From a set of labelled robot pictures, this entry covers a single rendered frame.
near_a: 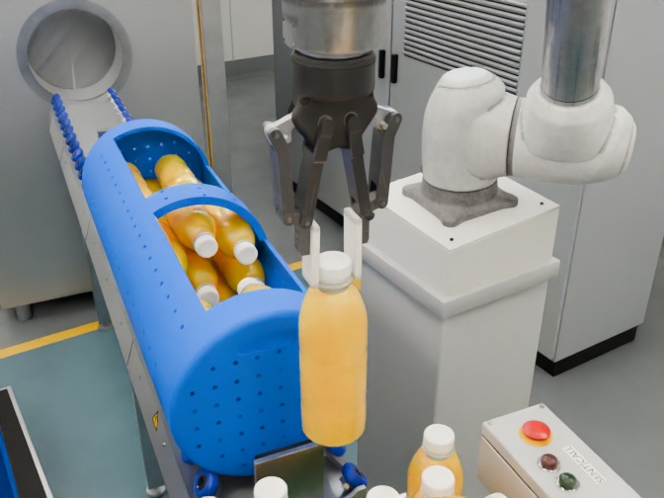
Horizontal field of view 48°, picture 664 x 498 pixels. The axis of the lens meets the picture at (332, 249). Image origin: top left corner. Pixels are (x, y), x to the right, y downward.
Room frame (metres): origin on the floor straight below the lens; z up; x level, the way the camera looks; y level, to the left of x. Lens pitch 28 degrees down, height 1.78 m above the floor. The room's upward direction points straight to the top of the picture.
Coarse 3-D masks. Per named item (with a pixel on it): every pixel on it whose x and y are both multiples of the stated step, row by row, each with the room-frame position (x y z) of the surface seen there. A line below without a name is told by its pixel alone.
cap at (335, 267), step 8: (320, 256) 0.68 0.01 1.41; (328, 256) 0.68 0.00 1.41; (336, 256) 0.68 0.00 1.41; (344, 256) 0.67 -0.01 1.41; (320, 264) 0.66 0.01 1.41; (328, 264) 0.66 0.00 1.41; (336, 264) 0.66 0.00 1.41; (344, 264) 0.66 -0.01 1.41; (320, 272) 0.65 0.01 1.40; (328, 272) 0.65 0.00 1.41; (336, 272) 0.65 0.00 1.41; (344, 272) 0.65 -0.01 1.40; (320, 280) 0.65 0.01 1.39; (328, 280) 0.65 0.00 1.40; (336, 280) 0.65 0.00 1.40; (344, 280) 0.65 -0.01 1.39
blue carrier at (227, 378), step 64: (128, 128) 1.57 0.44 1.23; (128, 192) 1.29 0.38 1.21; (192, 192) 1.23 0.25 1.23; (128, 256) 1.12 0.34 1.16; (192, 320) 0.86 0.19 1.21; (256, 320) 0.83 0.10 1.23; (192, 384) 0.79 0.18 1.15; (256, 384) 0.83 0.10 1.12; (192, 448) 0.79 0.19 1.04; (256, 448) 0.82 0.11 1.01
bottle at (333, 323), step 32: (320, 288) 0.66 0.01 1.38; (352, 288) 0.67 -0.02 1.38; (320, 320) 0.64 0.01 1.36; (352, 320) 0.64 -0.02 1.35; (320, 352) 0.63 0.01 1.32; (352, 352) 0.64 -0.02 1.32; (320, 384) 0.63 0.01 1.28; (352, 384) 0.64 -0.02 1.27; (320, 416) 0.63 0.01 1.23; (352, 416) 0.64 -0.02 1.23
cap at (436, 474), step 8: (424, 472) 0.66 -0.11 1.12; (432, 472) 0.66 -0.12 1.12; (440, 472) 0.66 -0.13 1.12; (448, 472) 0.66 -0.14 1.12; (424, 480) 0.65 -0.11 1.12; (432, 480) 0.65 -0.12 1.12; (440, 480) 0.65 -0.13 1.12; (448, 480) 0.65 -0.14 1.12; (424, 488) 0.65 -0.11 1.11; (432, 488) 0.64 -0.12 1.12; (440, 488) 0.64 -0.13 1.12; (448, 488) 0.64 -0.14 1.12; (432, 496) 0.64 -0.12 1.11; (440, 496) 0.64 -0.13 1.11
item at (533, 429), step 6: (534, 420) 0.77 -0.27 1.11; (528, 426) 0.76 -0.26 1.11; (534, 426) 0.76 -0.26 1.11; (540, 426) 0.76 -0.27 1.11; (546, 426) 0.76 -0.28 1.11; (528, 432) 0.75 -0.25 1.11; (534, 432) 0.74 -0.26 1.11; (540, 432) 0.74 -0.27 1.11; (546, 432) 0.74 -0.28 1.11; (534, 438) 0.74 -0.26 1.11; (540, 438) 0.74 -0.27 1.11; (546, 438) 0.74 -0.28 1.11
